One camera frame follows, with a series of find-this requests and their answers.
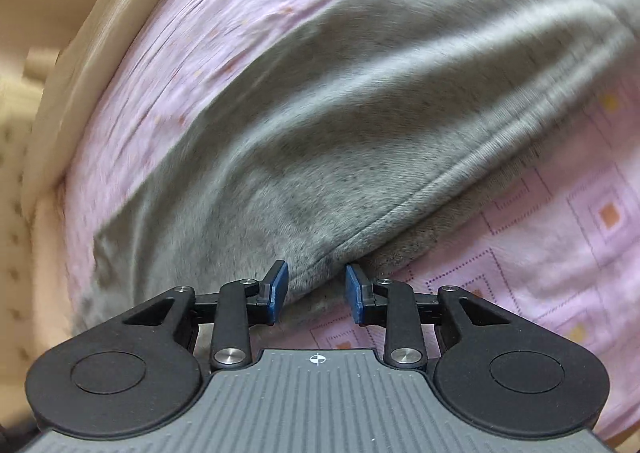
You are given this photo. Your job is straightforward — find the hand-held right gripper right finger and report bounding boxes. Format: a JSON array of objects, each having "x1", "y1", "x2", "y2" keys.
[{"x1": 346, "y1": 264, "x2": 508, "y2": 368}]

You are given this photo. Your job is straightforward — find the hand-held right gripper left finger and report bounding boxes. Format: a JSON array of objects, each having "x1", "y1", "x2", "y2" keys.
[{"x1": 122, "y1": 260, "x2": 290, "y2": 369}]

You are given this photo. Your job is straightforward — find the grey speckled pants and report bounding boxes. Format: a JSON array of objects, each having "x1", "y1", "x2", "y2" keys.
[{"x1": 70, "y1": 0, "x2": 640, "y2": 329}]

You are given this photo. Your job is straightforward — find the pink patterned bedsheet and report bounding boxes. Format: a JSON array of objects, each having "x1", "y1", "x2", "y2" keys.
[{"x1": 62, "y1": 0, "x2": 640, "y2": 441}]

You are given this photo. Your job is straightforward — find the cream pillow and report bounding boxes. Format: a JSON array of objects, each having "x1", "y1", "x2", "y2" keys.
[{"x1": 30, "y1": 183, "x2": 76, "y2": 339}]

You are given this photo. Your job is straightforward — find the cream duvet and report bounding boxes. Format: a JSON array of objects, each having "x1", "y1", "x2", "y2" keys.
[{"x1": 22, "y1": 0, "x2": 168, "y2": 214}]

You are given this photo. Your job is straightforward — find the cream tufted headboard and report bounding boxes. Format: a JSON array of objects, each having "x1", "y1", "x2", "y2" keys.
[{"x1": 0, "y1": 73, "x2": 51, "y2": 369}]

